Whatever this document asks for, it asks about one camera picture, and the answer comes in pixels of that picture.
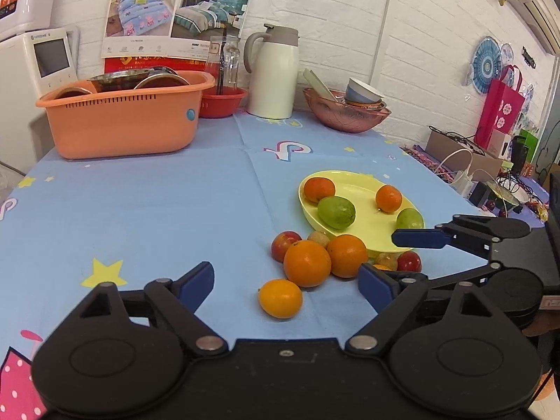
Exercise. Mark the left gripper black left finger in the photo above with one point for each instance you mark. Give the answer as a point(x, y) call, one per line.
point(128, 352)

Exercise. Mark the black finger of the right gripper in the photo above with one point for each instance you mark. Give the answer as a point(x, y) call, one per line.
point(477, 276)
point(420, 238)

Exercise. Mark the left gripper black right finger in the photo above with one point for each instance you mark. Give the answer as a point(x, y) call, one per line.
point(451, 350)

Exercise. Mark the small red fruit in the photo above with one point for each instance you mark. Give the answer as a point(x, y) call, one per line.
point(409, 261)

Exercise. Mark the large orange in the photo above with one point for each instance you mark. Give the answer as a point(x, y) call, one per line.
point(347, 253)
point(307, 264)

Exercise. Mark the brown longan fruit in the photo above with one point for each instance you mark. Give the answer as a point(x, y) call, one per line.
point(319, 237)

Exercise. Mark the large orange front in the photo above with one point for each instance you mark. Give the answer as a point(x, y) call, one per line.
point(307, 264)

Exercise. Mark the yellow-orange citrus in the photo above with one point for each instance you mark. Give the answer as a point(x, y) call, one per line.
point(280, 298)

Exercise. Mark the green fruit at rim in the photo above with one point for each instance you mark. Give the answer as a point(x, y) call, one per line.
point(409, 219)

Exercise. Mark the white charger plug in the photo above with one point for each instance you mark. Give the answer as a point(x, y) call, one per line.
point(463, 183)

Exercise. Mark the small orange on plate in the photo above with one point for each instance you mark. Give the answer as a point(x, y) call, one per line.
point(318, 188)
point(388, 199)

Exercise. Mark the leopard pattern cloth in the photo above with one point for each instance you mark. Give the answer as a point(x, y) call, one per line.
point(429, 162)

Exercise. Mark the yellow plate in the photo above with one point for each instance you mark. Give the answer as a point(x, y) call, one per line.
point(373, 226)

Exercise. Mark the cardboard box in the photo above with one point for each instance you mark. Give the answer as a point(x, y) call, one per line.
point(455, 154)

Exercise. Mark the green fruit on plate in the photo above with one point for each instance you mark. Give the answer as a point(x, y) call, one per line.
point(336, 212)

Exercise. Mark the pink gift bag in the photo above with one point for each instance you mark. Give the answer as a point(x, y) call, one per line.
point(502, 106)

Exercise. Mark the pink glass bowl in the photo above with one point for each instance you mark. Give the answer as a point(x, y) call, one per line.
point(342, 116)

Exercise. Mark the light blue patterned tablecloth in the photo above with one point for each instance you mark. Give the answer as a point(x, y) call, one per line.
point(72, 224)

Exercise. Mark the red apple left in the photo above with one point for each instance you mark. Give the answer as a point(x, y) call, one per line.
point(282, 242)

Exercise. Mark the blue white ceramic bowl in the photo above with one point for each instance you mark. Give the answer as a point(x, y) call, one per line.
point(358, 91)

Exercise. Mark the blue paper fan decoration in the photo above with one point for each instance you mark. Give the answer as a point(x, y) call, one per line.
point(485, 65)

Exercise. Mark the white thermos jug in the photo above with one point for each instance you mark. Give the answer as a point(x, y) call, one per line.
point(272, 59)

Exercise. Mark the orange plastic basket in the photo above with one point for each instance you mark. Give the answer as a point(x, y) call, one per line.
point(126, 122)

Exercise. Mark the red plastic basket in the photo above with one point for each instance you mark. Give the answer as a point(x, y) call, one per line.
point(218, 106)

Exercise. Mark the steel bowl in basket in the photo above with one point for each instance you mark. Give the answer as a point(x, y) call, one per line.
point(139, 78)

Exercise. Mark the clear glass pitcher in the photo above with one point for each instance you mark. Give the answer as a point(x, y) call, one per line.
point(223, 62)

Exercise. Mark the white appliance with screen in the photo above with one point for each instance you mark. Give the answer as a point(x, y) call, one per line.
point(32, 64)

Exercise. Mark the bedding advertisement poster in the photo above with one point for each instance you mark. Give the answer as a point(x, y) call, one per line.
point(138, 33)

